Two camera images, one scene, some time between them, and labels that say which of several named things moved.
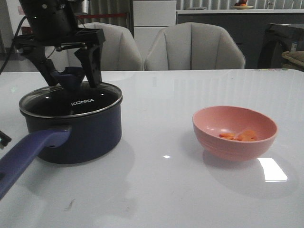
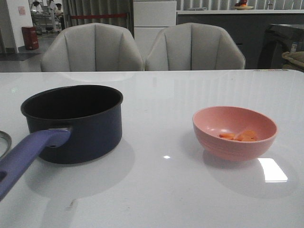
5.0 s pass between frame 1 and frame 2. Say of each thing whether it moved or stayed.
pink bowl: stayed
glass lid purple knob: moved
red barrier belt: stayed
